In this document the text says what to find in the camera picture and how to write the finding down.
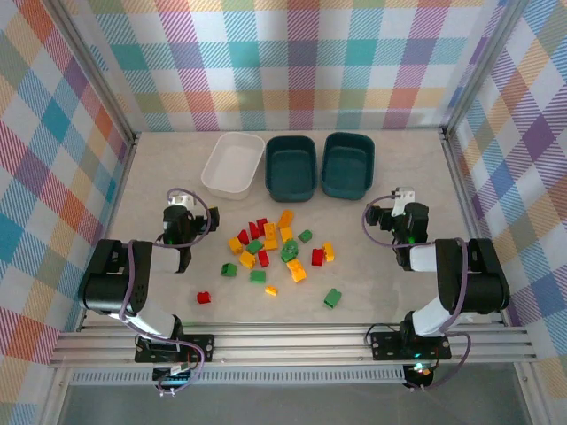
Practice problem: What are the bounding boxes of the teal plastic container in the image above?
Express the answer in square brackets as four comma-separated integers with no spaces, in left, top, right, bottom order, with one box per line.
[320,131,377,202]
[264,135,317,204]

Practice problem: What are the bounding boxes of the aluminium side rail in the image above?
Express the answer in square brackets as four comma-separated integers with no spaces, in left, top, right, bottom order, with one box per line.
[74,132,142,333]
[439,127,510,328]

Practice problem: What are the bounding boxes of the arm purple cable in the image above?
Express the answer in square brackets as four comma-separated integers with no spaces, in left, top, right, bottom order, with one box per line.
[362,197,473,393]
[118,188,212,398]

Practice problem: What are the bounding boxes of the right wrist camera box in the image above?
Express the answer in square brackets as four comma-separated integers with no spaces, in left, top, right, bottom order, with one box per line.
[392,186,416,216]

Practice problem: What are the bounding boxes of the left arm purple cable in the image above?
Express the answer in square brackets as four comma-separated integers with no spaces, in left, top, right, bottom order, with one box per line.
[118,188,212,398]

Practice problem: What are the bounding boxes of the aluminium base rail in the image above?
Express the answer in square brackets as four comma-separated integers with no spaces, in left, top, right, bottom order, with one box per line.
[47,324,538,369]

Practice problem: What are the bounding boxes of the grey slotted cable duct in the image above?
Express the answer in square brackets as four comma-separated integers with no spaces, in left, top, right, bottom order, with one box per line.
[69,370,408,385]

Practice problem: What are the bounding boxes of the black controller board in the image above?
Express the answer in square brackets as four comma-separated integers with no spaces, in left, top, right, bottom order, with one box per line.
[152,362,198,385]
[403,361,434,390]

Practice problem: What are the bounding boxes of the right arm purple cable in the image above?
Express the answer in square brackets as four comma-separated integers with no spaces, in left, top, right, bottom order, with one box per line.
[362,197,473,393]

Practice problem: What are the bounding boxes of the white plastic container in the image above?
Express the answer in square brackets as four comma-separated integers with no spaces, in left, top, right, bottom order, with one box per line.
[200,131,266,201]

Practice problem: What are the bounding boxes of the aluminium frame post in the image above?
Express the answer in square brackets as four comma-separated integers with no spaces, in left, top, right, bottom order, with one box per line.
[439,0,532,141]
[51,0,141,147]

